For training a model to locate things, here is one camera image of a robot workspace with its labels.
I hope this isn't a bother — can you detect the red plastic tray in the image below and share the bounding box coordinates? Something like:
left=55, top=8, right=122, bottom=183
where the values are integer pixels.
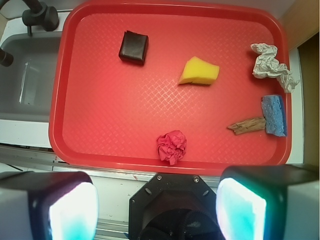
left=49, top=0, right=292, bottom=176

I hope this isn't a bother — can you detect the crumpled pink paper ball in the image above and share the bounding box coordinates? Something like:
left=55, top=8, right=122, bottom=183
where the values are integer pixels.
left=156, top=130, right=187, bottom=166

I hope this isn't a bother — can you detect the blue sponge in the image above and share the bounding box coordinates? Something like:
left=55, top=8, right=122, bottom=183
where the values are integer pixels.
left=261, top=94, right=288, bottom=137

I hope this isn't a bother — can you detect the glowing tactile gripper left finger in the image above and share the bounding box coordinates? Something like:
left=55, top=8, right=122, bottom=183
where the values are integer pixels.
left=0, top=171, right=99, bottom=240

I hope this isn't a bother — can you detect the crumpled white paper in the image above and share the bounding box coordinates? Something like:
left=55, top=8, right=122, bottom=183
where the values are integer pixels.
left=250, top=43, right=300, bottom=94

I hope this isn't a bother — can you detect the black box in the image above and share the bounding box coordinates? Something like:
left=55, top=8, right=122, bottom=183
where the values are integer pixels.
left=118, top=30, right=149, bottom=66

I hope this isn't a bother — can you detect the black faucet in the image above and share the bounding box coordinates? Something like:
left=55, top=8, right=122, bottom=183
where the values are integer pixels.
left=0, top=0, right=60, bottom=67

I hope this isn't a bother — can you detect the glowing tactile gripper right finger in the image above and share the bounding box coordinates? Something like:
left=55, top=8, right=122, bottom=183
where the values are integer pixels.
left=215, top=164, right=320, bottom=240

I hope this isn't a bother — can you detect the yellow sponge wedge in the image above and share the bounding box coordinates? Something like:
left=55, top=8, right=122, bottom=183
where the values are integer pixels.
left=178, top=56, right=220, bottom=86

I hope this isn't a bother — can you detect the grey sink basin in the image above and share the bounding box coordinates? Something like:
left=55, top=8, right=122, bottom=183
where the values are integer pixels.
left=0, top=31, right=62, bottom=123

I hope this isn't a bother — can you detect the brown wood piece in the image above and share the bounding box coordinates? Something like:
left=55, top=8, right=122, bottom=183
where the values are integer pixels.
left=227, top=116, right=267, bottom=135

